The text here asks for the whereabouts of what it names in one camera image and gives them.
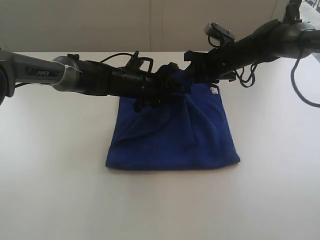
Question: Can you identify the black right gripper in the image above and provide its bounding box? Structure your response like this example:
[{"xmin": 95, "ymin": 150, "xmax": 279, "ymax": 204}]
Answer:
[{"xmin": 183, "ymin": 34, "xmax": 263, "ymax": 84}]

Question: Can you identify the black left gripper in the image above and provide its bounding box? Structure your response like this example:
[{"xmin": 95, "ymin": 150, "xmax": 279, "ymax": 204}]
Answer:
[{"xmin": 109, "ymin": 62, "xmax": 185, "ymax": 113}]

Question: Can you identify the blue towel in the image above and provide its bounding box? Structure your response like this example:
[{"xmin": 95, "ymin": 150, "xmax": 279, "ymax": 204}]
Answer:
[{"xmin": 105, "ymin": 73, "xmax": 241, "ymax": 171}]

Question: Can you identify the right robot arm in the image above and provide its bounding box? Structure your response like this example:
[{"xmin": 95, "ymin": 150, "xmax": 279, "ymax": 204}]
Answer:
[{"xmin": 184, "ymin": 19, "xmax": 320, "ymax": 84}]

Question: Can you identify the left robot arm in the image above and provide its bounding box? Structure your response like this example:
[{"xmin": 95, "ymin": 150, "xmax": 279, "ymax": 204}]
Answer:
[{"xmin": 0, "ymin": 50, "xmax": 185, "ymax": 112}]

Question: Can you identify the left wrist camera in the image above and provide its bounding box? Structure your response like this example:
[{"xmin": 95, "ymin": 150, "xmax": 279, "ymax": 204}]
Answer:
[{"xmin": 124, "ymin": 50, "xmax": 154, "ymax": 73}]

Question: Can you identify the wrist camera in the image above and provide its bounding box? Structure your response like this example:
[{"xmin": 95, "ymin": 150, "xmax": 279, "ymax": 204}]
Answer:
[
  {"xmin": 124, "ymin": 50, "xmax": 154, "ymax": 73},
  {"xmin": 204, "ymin": 22, "xmax": 235, "ymax": 48}
]

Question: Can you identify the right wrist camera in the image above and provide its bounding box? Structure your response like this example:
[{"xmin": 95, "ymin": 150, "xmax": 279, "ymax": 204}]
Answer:
[{"xmin": 204, "ymin": 22, "xmax": 235, "ymax": 48}]

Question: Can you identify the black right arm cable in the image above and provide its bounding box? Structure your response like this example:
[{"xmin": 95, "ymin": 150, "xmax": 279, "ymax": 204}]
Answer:
[{"xmin": 234, "ymin": 0, "xmax": 320, "ymax": 108}]

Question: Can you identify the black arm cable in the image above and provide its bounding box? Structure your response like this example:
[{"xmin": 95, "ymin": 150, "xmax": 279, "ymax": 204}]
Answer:
[
  {"xmin": 234, "ymin": 0, "xmax": 320, "ymax": 108},
  {"xmin": 99, "ymin": 52, "xmax": 136, "ymax": 67}
]

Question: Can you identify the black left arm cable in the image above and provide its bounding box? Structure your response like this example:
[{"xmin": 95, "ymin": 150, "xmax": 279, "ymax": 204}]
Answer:
[{"xmin": 99, "ymin": 52, "xmax": 136, "ymax": 67}]

